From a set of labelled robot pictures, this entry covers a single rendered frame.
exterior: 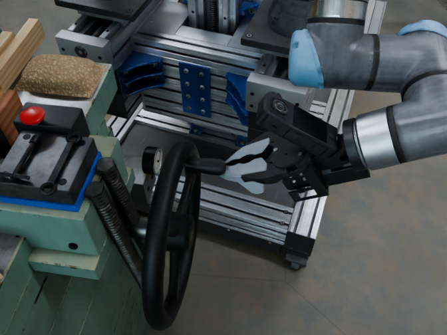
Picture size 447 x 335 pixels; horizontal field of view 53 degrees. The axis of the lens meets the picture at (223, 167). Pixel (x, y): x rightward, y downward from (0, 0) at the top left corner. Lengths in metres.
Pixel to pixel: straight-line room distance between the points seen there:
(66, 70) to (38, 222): 0.31
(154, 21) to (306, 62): 0.75
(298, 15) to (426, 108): 0.53
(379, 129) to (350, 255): 1.12
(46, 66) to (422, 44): 0.58
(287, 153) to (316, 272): 1.03
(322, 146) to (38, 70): 0.50
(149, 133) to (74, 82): 0.91
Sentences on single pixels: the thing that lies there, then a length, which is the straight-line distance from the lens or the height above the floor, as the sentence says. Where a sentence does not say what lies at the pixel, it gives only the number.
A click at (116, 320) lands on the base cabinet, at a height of 0.40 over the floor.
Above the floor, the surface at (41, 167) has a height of 1.00.
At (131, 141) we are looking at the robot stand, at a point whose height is 0.21.
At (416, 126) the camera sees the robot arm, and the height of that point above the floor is 1.04.
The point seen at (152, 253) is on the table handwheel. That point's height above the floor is 0.92.
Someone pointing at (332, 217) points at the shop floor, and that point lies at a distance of 1.73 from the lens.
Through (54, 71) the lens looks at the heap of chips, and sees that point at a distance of 0.82.
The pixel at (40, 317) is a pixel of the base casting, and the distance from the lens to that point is 0.74.
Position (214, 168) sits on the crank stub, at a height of 0.92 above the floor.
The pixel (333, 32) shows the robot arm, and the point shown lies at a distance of 0.60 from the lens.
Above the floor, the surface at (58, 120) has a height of 1.01.
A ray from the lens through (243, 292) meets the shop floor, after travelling 1.54.
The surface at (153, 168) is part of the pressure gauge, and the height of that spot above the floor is 0.67.
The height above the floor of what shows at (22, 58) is 0.92.
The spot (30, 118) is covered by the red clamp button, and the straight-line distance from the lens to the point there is 0.60.
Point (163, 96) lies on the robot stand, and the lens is 1.33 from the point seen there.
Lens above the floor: 1.41
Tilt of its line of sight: 50 degrees down
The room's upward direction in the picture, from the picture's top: straight up
